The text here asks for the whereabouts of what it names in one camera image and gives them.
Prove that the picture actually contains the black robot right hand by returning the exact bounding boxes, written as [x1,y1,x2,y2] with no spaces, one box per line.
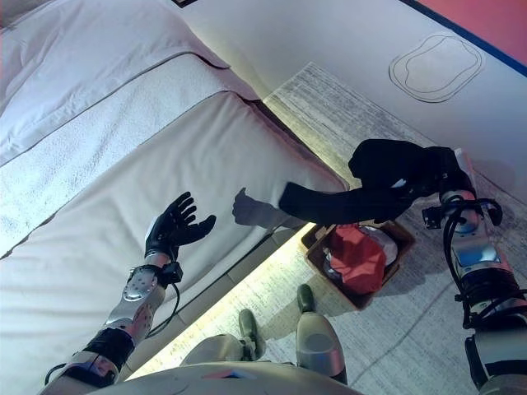
[411,146,475,195]

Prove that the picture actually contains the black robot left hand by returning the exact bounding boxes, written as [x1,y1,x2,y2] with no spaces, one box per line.
[143,191,217,263]

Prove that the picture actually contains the black garment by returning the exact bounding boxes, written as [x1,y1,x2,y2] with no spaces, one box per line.
[278,138,448,225]

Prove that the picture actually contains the red garment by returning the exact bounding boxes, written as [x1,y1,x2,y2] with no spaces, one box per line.
[327,224,389,295]

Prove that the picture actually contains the white bed with beige cover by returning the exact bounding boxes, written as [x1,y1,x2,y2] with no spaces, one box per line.
[0,0,351,371]

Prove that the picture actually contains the brown woven basket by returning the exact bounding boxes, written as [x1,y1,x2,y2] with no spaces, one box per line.
[300,219,417,311]

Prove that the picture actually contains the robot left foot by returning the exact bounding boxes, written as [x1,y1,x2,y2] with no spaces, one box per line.
[238,309,267,360]

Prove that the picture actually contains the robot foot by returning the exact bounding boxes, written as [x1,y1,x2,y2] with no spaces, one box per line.
[296,283,316,316]
[238,309,267,360]

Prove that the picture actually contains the grey robot left leg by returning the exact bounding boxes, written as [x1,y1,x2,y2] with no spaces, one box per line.
[180,332,249,368]

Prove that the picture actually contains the grey robot leg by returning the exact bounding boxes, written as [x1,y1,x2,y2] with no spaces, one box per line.
[180,332,249,368]
[295,311,349,386]

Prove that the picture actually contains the grey patterned rug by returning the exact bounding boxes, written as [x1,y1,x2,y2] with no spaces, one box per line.
[127,61,527,395]

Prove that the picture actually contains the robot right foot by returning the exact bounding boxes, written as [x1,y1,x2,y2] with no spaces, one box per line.
[296,283,316,316]

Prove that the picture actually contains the grey robot torso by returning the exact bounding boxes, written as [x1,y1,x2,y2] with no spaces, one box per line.
[87,360,364,395]

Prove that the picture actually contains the grey robot right leg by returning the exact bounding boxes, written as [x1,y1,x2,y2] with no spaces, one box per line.
[295,311,349,386]

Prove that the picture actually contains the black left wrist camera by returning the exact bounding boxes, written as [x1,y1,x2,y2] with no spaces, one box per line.
[157,262,184,290]

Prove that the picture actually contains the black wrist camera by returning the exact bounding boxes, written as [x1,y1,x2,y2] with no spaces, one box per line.
[421,205,445,230]
[157,262,184,290]

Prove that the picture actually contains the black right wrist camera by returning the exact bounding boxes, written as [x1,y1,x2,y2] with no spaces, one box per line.
[421,205,445,230]

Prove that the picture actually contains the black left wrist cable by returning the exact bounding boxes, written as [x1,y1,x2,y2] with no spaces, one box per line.
[147,281,181,335]

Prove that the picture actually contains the beige upholstered bed frame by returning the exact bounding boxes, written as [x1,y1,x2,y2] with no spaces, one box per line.
[123,221,316,374]

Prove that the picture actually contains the red wall panel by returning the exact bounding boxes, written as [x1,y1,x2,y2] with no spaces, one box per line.
[414,0,527,72]

